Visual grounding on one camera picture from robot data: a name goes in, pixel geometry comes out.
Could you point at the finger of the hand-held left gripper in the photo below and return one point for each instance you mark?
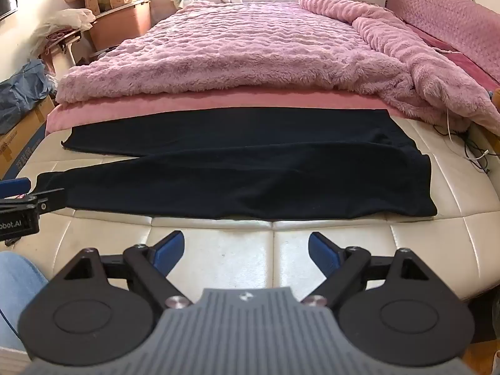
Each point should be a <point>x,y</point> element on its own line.
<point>13,187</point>
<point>49,200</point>

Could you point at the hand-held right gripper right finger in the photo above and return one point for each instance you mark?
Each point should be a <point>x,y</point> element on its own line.
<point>323,250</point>

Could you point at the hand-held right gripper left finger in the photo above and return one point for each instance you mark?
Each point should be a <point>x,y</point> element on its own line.
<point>171,250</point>

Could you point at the black pants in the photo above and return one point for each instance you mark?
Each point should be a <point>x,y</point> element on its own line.
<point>250,164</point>

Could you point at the cardboard box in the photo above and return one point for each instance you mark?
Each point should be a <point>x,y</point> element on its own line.
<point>23,132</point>

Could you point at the cream leather bed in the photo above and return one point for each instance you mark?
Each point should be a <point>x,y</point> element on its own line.
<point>234,254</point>

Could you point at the person's jeans leg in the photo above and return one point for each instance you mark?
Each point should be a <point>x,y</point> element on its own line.
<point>17,297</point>

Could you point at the blue plastic bag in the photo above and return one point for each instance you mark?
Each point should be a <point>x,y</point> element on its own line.
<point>21,90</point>

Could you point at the pink bed sheet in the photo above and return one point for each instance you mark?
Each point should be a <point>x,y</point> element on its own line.
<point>195,102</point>

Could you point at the white wooden rack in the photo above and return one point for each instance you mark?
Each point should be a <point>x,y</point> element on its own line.
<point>68,45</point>

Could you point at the white plastic bag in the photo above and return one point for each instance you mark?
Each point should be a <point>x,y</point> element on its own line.
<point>62,23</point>

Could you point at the pink storage box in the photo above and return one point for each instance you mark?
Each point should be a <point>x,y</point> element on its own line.
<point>121,23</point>

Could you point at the pink fluffy blanket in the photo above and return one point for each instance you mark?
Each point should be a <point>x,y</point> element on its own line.
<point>242,50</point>

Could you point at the magenta pad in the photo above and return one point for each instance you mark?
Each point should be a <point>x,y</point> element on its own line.
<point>465,62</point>

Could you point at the purple quilted cushion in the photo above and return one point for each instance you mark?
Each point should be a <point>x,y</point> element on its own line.
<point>449,23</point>

